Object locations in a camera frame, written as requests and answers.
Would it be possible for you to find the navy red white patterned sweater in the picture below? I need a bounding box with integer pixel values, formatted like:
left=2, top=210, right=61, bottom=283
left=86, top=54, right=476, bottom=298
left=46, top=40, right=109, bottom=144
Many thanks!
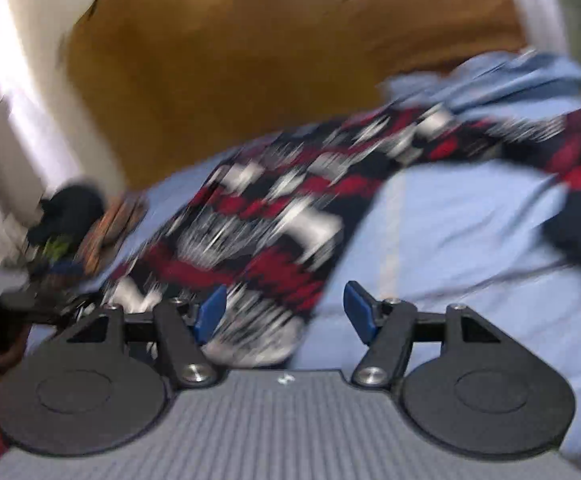
left=104, top=104, right=581, bottom=367

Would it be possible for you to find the light blue striped bedsheet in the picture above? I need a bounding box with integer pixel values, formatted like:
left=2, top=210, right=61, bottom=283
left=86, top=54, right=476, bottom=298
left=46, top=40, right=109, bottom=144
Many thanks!
left=24, top=49, right=581, bottom=476

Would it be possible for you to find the brown wooden headboard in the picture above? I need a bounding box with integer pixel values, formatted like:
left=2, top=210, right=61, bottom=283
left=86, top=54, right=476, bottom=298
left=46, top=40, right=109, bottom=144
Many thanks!
left=64, top=0, right=527, bottom=197

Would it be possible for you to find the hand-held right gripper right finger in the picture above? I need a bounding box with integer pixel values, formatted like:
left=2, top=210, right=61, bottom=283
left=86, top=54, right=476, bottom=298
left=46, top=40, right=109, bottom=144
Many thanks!
left=343, top=280, right=504, bottom=389

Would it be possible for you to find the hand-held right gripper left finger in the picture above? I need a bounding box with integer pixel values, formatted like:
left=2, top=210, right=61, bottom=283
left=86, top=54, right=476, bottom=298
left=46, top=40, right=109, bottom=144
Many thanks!
left=66, top=285, right=228, bottom=387

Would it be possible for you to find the orange patterned folded cloth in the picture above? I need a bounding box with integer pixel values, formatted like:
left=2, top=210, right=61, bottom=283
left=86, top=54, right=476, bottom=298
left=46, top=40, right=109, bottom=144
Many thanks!
left=76, top=194, right=150, bottom=277

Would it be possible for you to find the dark cloth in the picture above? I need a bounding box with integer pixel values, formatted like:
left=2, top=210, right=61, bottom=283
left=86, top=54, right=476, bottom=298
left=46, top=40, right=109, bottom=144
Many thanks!
left=26, top=184, right=107, bottom=262

